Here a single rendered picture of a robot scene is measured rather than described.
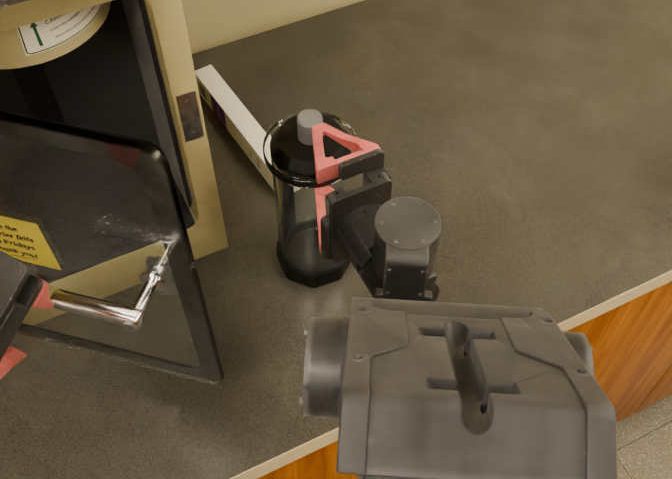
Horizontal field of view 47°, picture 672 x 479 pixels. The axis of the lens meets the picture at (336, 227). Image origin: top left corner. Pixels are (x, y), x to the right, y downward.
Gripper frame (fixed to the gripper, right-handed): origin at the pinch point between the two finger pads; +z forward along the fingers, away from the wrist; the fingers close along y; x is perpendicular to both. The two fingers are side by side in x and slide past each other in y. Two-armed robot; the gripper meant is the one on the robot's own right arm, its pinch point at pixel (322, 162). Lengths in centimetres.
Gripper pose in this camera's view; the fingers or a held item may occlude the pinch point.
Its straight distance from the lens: 82.7
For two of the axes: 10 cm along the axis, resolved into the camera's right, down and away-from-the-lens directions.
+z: -4.4, -7.2, 5.4
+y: -0.1, -6.0, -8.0
